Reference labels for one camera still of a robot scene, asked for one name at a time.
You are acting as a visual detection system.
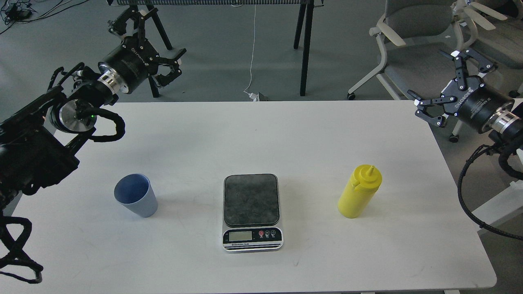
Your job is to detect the yellow squeeze bottle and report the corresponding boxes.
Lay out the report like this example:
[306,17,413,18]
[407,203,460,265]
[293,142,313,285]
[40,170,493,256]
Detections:
[337,165,382,219]

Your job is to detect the black-legged background table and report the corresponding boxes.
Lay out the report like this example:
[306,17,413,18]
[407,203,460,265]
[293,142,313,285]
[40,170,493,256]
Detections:
[106,0,324,97]

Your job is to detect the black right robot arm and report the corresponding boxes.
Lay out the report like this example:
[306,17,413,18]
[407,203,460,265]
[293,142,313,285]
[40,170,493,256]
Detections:
[407,48,523,240]

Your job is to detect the digital kitchen scale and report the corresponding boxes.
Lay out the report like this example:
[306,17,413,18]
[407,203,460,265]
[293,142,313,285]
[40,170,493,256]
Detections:
[222,174,284,253]

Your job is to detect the white hanging power cable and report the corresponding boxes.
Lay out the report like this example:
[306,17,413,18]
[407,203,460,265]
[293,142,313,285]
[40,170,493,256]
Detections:
[244,4,260,101]

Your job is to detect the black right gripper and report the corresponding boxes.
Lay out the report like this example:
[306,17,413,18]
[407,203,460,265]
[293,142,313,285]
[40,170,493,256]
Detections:
[407,49,515,134]

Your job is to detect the black floor cables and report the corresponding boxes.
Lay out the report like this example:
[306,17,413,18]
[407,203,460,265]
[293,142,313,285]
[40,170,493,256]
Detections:
[0,0,88,35]

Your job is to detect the blue ribbed plastic cup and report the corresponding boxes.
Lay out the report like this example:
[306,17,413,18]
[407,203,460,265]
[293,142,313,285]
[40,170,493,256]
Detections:
[114,174,159,218]

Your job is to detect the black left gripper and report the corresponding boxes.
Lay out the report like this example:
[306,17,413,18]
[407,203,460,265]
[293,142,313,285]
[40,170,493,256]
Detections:
[98,6,187,94]

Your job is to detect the white side table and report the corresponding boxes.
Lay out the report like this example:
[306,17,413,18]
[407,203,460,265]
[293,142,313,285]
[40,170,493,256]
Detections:
[470,98,523,235]

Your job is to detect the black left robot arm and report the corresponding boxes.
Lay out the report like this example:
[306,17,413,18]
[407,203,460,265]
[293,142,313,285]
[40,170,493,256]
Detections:
[0,0,186,284]

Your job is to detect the grey office chair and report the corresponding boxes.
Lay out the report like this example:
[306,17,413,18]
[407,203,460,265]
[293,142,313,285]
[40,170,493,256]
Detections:
[347,0,503,143]
[451,0,523,98]

